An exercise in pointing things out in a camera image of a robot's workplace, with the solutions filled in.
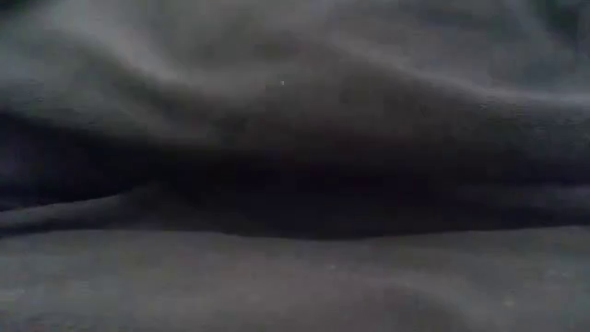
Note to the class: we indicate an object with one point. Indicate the black garment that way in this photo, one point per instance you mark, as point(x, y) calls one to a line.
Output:
point(295, 166)

